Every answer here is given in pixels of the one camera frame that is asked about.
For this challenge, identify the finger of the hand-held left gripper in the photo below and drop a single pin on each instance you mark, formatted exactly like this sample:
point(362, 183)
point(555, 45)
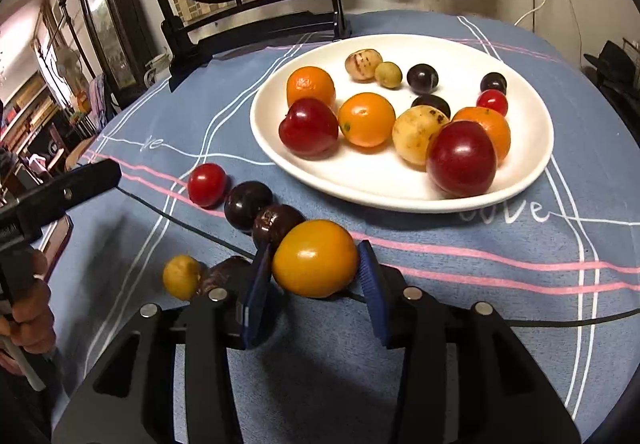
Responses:
point(75, 186)

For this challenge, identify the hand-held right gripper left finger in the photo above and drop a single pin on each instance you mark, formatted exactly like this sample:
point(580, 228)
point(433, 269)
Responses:
point(257, 294)

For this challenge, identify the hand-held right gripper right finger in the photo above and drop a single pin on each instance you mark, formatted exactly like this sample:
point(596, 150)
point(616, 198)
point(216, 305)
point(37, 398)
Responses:
point(372, 294)

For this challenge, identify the dark purple plum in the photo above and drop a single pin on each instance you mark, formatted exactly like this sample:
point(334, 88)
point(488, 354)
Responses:
point(422, 78)
point(272, 224)
point(225, 271)
point(430, 102)
point(247, 205)
point(493, 83)

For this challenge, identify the yellow-orange fruit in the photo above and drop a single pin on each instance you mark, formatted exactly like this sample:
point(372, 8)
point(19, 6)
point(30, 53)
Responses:
point(315, 258)

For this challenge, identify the small yellow fruit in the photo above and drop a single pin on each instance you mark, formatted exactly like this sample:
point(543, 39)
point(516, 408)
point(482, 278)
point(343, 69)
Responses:
point(182, 277)

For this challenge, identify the red cherry tomato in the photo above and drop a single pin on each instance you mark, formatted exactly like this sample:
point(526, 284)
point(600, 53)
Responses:
point(492, 102)
point(206, 184)

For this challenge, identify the red plum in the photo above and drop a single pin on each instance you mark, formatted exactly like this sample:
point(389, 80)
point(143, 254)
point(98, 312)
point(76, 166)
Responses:
point(308, 127)
point(461, 157)

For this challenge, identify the yellow spotted fruit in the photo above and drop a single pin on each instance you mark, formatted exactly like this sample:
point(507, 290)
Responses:
point(415, 136)

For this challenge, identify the small orange with dark spot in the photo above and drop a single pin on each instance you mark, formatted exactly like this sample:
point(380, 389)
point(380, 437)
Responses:
point(366, 119)

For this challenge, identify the orange mandarin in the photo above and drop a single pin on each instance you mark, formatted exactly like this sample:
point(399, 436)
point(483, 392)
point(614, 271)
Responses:
point(497, 136)
point(310, 86)

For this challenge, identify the white plate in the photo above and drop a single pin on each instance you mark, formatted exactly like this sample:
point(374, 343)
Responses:
point(525, 144)

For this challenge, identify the small yellow-green fruit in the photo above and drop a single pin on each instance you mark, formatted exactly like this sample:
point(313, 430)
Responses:
point(388, 74)

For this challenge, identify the tan spotted fruit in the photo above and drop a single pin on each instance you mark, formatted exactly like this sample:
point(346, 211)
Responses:
point(363, 64)

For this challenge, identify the person's left hand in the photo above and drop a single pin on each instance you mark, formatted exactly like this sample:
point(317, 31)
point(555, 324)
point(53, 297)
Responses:
point(35, 324)

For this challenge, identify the dark wooden tray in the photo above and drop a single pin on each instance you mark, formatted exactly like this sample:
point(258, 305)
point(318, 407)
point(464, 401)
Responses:
point(62, 231)

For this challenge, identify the blue plaid tablecloth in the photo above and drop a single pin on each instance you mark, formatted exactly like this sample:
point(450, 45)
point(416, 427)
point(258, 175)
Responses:
point(450, 324)

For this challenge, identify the white kettle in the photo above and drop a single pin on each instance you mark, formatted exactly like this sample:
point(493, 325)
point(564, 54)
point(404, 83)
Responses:
point(157, 66)

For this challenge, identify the dark wooden framed panel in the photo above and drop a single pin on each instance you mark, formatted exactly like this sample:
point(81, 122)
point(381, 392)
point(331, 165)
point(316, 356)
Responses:
point(105, 9)

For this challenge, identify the black hat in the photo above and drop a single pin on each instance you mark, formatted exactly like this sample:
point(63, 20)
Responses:
point(612, 59)

